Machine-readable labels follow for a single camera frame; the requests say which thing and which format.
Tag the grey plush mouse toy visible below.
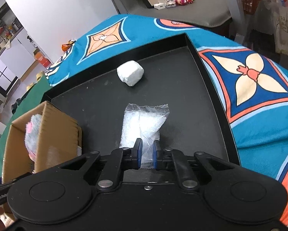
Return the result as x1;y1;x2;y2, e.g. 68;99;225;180
24;114;42;162

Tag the orange gift bag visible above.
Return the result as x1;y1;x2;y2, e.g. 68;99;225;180
61;40;76;52

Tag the red round toy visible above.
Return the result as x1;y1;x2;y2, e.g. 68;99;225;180
175;0;194;6

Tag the blue patterned blanket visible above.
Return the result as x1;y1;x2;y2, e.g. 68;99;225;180
45;15;288;227

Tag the white soft block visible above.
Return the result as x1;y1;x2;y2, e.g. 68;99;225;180
116;60;145;87

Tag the clear plastic bag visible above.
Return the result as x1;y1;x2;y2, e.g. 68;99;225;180
120;104;170;169

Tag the yellow slipper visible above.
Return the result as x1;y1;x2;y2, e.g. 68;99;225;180
36;71;45;82
26;82;35;92

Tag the orange basket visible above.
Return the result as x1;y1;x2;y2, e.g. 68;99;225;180
241;0;261;15

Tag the brown cardboard box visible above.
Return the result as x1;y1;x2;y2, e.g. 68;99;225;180
2;101;82;183

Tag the white kitchen cabinet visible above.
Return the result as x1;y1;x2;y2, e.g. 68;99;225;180
0;0;37;96

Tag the black shallow tray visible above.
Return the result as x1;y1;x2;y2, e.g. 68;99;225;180
43;33;240;164

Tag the small white box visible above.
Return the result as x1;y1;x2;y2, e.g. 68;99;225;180
153;3;166;10

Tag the green cloth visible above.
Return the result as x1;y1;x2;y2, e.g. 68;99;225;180
0;76;51;177

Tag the orange cardboard box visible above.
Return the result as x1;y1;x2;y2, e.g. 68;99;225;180
33;49;51;68

